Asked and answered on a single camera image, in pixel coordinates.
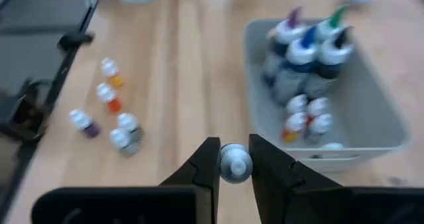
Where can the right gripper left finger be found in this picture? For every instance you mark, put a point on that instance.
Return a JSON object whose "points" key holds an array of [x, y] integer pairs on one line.
{"points": [[132, 207]]}

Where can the small yellow-label coloring bottle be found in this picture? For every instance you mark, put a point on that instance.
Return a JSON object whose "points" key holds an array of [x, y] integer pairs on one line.
{"points": [[109, 67], [293, 124]]}

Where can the small green coloring bottle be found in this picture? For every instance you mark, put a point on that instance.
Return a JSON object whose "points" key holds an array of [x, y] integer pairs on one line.
{"points": [[119, 138]]}

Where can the large black-tipped coloring bottle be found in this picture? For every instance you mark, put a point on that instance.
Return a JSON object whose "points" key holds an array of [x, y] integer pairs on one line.
{"points": [[336, 53]]}

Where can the small purple-label coloring bottle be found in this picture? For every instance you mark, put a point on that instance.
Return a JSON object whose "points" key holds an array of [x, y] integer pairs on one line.
{"points": [[236, 164]]}

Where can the small red-brown coloring bottle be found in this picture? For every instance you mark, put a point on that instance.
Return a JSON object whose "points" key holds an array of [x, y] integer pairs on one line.
{"points": [[318, 106]]}

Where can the black aluminium rig frame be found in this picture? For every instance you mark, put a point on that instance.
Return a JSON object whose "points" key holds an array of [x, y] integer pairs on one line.
{"points": [[66, 66]]}

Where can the black table-level camera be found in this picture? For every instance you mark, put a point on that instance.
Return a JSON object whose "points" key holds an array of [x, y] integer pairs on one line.
{"points": [[26, 114]]}

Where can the large green-tipped coloring bottle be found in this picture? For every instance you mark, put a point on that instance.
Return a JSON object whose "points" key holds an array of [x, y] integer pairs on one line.
{"points": [[326, 32]]}

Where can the small orange coloring bottle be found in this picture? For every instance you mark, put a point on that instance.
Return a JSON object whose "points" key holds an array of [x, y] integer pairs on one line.
{"points": [[106, 93]]}

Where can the small dark coloring bottle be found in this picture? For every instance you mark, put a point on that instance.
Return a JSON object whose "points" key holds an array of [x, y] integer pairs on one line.
{"points": [[79, 118], [127, 121], [320, 124]]}

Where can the black table clamp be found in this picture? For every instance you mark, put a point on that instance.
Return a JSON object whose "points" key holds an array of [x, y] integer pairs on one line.
{"points": [[74, 40]]}

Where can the large purple-tipped coloring bottle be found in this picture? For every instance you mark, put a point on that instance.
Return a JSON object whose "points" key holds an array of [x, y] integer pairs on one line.
{"points": [[288, 33]]}

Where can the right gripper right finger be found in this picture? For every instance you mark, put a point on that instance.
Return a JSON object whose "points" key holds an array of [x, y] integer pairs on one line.
{"points": [[314, 207]]}

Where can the grey plastic bin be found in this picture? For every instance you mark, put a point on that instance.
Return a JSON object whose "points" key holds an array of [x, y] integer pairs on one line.
{"points": [[371, 118]]}

